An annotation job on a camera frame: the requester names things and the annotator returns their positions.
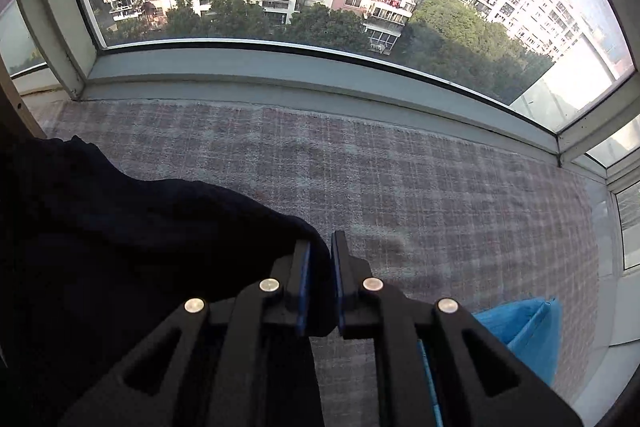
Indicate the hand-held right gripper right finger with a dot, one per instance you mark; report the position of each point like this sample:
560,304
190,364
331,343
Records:
341,287

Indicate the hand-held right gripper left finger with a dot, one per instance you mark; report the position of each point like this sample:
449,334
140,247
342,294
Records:
302,292

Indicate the navy blue shirt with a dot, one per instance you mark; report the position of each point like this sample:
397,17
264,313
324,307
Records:
125,232

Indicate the pink plaid blanket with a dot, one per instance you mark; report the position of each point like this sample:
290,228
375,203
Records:
400,187

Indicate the light blue folded garment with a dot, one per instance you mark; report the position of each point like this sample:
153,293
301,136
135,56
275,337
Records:
520,327

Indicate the wooden panel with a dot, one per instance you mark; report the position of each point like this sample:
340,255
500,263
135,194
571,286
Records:
25,119

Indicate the white window frame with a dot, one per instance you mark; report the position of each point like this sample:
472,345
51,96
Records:
300,72

